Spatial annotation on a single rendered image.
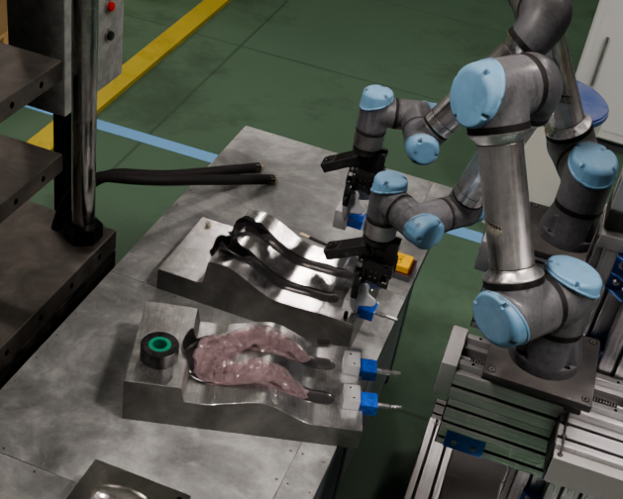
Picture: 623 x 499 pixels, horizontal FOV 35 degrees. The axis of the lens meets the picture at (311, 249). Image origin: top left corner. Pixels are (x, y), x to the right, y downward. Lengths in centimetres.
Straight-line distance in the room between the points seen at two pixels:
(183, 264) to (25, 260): 40
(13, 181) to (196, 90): 281
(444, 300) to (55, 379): 206
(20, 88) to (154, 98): 278
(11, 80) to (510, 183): 111
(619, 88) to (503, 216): 340
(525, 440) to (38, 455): 101
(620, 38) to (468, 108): 334
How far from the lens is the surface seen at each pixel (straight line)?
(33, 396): 218
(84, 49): 234
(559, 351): 203
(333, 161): 247
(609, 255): 217
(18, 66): 234
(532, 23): 220
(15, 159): 247
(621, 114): 525
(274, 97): 514
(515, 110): 180
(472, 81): 179
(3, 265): 255
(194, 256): 246
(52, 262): 255
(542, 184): 427
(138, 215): 412
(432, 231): 205
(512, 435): 218
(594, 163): 239
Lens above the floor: 233
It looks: 35 degrees down
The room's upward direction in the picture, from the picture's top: 10 degrees clockwise
